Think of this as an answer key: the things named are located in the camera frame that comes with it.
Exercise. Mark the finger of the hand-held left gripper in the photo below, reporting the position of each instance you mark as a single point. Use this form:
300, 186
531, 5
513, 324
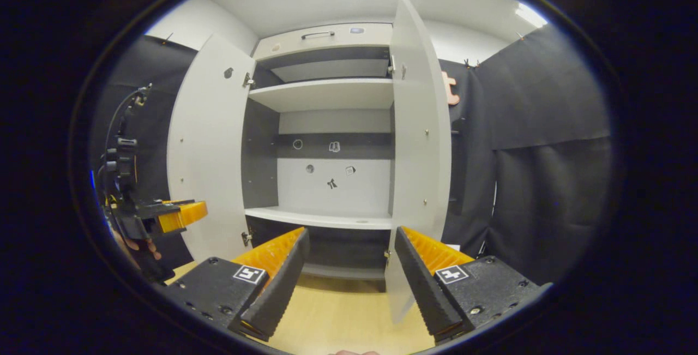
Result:
188, 214

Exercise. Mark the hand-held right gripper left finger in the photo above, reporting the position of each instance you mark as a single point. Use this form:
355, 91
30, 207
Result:
283, 284

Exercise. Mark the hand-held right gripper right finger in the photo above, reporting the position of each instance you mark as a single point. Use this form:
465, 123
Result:
422, 289

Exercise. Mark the grey cabinet door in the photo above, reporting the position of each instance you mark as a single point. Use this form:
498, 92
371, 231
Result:
210, 153
417, 153

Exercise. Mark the grey double-door shoe cabinet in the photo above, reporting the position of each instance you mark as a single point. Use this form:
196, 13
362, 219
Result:
327, 180

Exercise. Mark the grey cabinet shelf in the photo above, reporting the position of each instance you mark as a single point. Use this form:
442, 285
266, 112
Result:
327, 94
322, 217

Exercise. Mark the grey cabinet drawer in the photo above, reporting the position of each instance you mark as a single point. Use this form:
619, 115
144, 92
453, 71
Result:
349, 38

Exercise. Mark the black backdrop cloth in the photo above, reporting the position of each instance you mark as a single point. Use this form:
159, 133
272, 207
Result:
545, 180

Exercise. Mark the black cloth clip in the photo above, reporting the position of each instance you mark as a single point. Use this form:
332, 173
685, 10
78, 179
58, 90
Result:
469, 63

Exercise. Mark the rectangular ceiling light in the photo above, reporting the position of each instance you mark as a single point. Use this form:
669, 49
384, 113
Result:
530, 16

